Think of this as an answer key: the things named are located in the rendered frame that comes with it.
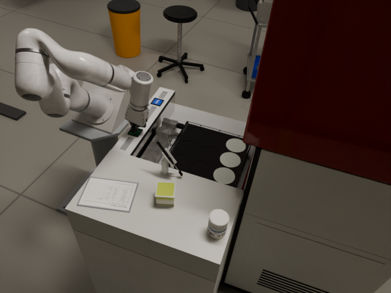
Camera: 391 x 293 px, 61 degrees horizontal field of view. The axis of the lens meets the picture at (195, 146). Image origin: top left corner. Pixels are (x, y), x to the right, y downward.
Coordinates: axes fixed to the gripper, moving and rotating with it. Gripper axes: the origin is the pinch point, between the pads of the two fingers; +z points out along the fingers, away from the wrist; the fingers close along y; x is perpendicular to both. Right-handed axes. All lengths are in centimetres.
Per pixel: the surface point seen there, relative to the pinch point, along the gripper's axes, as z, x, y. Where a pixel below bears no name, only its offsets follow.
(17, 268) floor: 109, 50, 42
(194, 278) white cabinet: 9, 50, -53
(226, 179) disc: -2, 7, -50
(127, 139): 2.8, 5.8, 0.2
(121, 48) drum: 110, -204, 105
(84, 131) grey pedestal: 22.8, -3.3, 28.6
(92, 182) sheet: 1.8, 35.1, 1.2
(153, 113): 1.8, -16.9, -2.6
